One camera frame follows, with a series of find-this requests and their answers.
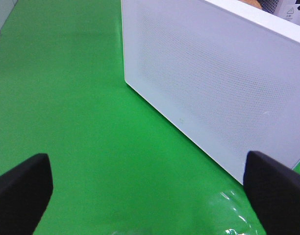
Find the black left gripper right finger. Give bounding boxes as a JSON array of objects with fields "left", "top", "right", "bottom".
[{"left": 243, "top": 151, "right": 300, "bottom": 235}]

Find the white microwave door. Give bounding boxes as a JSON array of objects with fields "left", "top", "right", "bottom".
[{"left": 121, "top": 0, "right": 300, "bottom": 182}]

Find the burger with lettuce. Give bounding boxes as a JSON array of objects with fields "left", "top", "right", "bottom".
[{"left": 247, "top": 0, "right": 262, "bottom": 10}]

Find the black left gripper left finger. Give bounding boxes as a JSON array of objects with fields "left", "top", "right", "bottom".
[{"left": 0, "top": 153, "right": 53, "bottom": 235}]

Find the white microwave oven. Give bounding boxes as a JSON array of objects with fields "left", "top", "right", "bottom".
[{"left": 238, "top": 0, "right": 300, "bottom": 28}]

